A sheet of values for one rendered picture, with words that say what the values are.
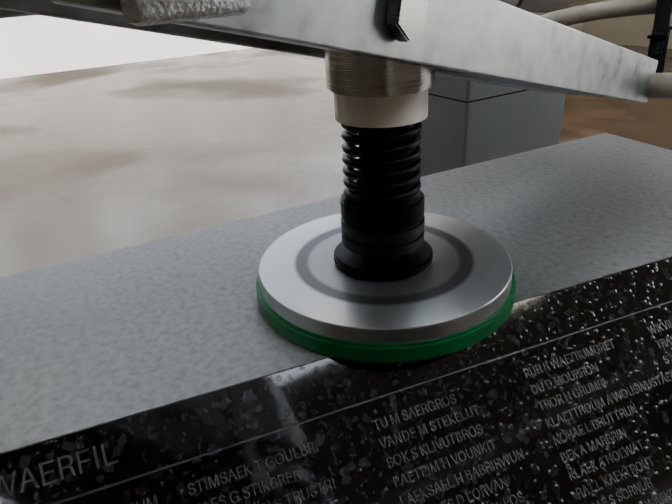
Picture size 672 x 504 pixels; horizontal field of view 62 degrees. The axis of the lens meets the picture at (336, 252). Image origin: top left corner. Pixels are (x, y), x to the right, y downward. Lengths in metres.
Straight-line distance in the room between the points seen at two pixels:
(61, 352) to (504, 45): 0.40
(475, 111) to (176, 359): 1.27
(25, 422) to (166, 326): 0.12
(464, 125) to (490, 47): 1.14
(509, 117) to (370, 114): 1.29
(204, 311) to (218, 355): 0.07
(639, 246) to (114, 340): 0.48
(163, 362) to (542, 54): 0.38
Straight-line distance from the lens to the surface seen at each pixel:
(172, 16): 0.22
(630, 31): 8.45
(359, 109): 0.40
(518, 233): 0.60
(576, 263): 0.55
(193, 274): 0.54
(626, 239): 0.61
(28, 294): 0.58
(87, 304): 0.53
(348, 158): 0.43
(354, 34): 0.31
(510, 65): 0.46
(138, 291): 0.53
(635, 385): 0.53
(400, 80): 0.39
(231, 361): 0.42
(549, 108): 1.80
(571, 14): 1.18
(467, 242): 0.51
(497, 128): 1.65
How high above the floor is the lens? 1.07
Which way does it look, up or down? 27 degrees down
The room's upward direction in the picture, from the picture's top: 3 degrees counter-clockwise
